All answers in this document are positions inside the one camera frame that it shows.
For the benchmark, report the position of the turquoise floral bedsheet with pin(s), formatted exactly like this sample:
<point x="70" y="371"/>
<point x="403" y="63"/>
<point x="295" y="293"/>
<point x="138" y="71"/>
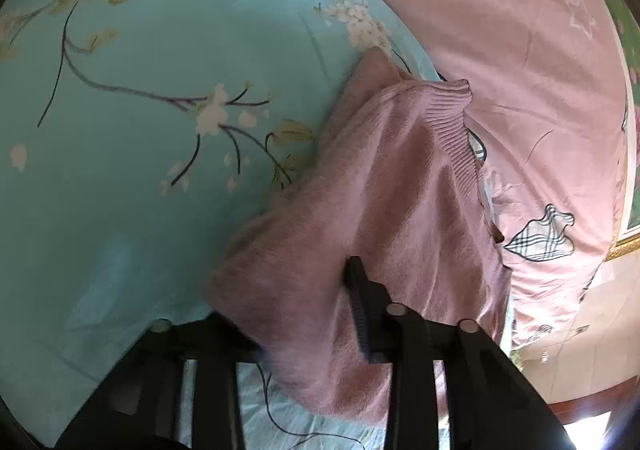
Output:
<point x="150" y="180"/>

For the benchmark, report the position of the pink knitted sweater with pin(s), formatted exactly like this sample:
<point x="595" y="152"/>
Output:
<point x="390" y="180"/>

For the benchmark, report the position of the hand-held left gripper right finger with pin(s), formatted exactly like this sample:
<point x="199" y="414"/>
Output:
<point x="357" y="300"/>

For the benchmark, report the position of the pink quilt with plaid hearts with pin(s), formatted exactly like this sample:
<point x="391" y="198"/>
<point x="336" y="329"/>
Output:
<point x="525" y="80"/>

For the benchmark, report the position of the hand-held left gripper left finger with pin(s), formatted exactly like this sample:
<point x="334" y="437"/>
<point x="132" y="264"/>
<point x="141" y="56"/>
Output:
<point x="200" y="337"/>

